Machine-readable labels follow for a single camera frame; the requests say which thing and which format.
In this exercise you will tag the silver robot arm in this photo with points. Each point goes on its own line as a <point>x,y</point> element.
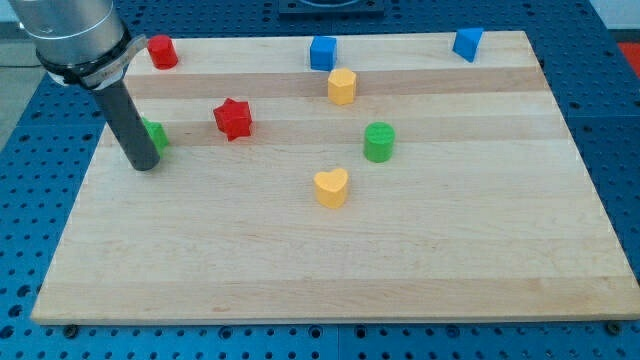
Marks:
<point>81,42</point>

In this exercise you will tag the yellow heart block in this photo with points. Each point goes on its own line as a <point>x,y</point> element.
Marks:
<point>331,187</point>

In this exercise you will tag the wooden board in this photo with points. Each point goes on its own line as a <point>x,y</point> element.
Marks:
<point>485,211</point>

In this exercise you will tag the green cylinder block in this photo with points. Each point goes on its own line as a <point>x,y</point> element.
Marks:
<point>379,139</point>

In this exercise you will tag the yellow hexagon block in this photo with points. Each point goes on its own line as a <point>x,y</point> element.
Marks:
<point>341,86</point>

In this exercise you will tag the red star block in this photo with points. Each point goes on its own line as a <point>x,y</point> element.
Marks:
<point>233,118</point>

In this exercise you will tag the blue cube block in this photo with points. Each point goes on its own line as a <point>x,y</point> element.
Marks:
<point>323,53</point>

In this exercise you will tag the green star block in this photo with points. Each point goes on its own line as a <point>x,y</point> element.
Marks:
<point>157,135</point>

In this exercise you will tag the blue triangle block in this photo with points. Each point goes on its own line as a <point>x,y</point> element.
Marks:
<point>466,42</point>

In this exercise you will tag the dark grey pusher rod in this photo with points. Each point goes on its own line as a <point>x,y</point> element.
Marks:
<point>127,126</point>

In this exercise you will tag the red cylinder block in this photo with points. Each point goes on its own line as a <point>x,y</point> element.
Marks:
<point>162,52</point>

